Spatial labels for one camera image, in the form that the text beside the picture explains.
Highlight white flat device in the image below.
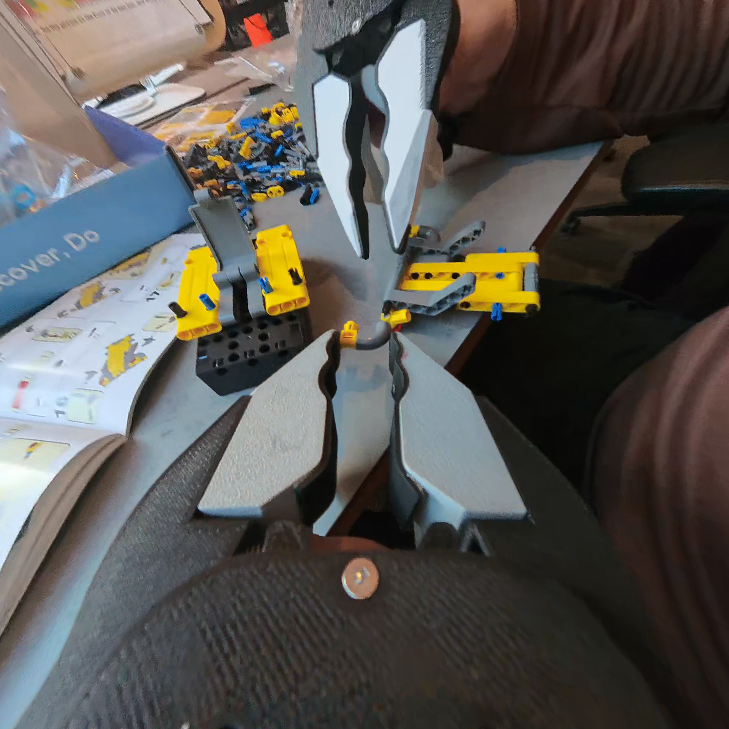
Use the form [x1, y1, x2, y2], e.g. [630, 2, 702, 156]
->
[99, 82, 206, 127]

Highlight crumpled clear plastic bags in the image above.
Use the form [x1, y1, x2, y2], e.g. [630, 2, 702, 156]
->
[0, 122, 115, 224]

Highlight yellow black sticker sheet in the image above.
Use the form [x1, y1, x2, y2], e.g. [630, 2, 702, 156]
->
[153, 103, 251, 144]

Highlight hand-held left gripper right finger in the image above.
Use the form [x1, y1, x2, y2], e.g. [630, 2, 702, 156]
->
[388, 332, 529, 550]

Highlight pile of small building pieces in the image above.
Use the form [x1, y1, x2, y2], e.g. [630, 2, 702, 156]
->
[182, 101, 322, 229]

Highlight cardboard kit box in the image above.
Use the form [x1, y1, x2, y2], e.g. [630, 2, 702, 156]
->
[0, 0, 197, 332]

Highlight open instruction booklet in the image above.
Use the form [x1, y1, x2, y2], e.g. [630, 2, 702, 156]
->
[0, 234, 208, 634]

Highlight printed building-blocks poster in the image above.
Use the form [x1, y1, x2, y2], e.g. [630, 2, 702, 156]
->
[17, 0, 226, 99]

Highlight grey desk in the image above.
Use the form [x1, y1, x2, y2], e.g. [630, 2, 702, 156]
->
[0, 74, 615, 729]

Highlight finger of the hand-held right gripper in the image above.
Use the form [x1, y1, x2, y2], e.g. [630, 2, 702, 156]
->
[375, 19, 440, 255]
[311, 73, 371, 261]

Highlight yellow panel vehicle assembly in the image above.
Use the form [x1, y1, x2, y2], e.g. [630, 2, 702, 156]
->
[380, 219, 542, 331]

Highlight person's right hand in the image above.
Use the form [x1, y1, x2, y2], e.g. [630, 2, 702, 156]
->
[439, 0, 520, 116]

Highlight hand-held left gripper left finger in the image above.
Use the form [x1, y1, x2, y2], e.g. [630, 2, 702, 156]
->
[196, 329, 341, 527]

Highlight grey elbow pipe yellow ring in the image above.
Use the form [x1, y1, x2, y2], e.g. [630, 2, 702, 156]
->
[339, 320, 395, 352]

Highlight person's right forearm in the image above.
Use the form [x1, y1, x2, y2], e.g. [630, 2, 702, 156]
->
[450, 0, 729, 156]

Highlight black base yellow panel assembly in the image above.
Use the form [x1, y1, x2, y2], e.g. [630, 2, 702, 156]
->
[170, 188, 313, 396]

